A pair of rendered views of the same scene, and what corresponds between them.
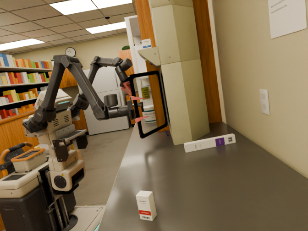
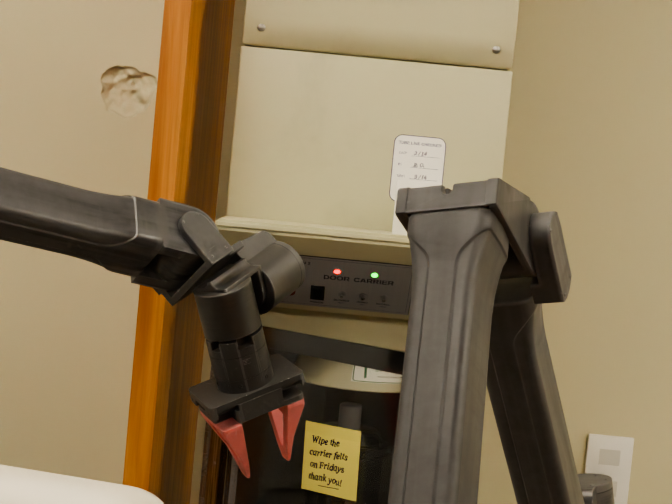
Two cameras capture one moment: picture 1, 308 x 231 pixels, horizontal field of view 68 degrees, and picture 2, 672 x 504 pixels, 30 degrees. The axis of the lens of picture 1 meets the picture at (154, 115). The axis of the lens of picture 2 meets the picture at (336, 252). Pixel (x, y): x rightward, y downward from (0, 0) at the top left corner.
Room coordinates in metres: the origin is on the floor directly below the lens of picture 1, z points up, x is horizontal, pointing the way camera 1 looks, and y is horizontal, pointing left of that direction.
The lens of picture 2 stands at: (1.51, 1.38, 1.56)
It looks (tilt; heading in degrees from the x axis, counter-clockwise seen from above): 3 degrees down; 269
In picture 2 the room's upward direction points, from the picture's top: 5 degrees clockwise
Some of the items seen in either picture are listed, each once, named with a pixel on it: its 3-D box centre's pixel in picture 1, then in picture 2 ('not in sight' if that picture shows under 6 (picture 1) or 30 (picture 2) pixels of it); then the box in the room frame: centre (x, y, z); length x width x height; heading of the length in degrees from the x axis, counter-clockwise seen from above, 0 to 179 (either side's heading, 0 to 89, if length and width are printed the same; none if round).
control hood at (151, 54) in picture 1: (149, 59); (357, 274); (1.44, -0.03, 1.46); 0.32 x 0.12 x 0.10; 179
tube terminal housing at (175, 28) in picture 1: (181, 76); (345, 368); (1.44, -0.22, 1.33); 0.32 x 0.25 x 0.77; 179
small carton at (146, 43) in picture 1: (146, 45); (417, 208); (1.38, -0.03, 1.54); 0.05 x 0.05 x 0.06; 84
